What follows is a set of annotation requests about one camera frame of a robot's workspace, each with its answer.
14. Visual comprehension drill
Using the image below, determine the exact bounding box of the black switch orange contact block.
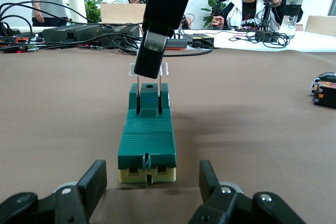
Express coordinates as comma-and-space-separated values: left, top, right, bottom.
311, 71, 336, 109

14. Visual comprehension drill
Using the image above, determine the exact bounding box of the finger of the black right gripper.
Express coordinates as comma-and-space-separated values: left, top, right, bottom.
133, 0, 199, 79

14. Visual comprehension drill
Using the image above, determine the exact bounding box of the tan cardboard panel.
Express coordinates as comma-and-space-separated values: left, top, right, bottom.
100, 3, 146, 25

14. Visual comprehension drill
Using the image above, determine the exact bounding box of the green potted plant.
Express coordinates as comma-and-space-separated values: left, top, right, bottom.
201, 0, 229, 28
83, 0, 105, 23

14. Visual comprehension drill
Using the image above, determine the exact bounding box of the dark grey power strip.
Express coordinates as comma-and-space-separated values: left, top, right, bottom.
165, 37, 190, 50

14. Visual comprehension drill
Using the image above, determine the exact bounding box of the tan wooden board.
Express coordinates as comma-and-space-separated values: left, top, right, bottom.
306, 15, 336, 37

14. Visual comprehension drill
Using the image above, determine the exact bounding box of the clear bottle green lid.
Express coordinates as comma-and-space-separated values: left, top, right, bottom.
279, 0, 308, 40

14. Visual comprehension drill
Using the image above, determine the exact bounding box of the green load switch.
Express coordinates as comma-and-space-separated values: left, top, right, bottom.
117, 61, 177, 187

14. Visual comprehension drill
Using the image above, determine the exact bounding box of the black power supply box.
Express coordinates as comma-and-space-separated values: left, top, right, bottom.
42, 23, 103, 44
99, 24, 141, 44

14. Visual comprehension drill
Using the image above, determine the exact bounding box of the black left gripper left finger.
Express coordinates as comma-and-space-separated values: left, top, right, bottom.
0, 159, 108, 224

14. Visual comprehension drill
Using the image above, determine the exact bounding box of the white thermos black lid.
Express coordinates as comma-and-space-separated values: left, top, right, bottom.
67, 0, 87, 24

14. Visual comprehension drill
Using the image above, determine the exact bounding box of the black power adapter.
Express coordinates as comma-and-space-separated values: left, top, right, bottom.
193, 33, 215, 47

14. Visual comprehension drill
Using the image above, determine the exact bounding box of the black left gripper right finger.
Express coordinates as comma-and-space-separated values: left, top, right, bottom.
188, 160, 308, 224

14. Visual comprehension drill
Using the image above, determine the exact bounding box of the seated person with glasses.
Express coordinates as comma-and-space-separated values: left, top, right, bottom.
211, 0, 304, 32

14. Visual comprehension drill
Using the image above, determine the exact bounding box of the black looped cable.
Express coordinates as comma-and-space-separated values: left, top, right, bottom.
0, 1, 106, 51

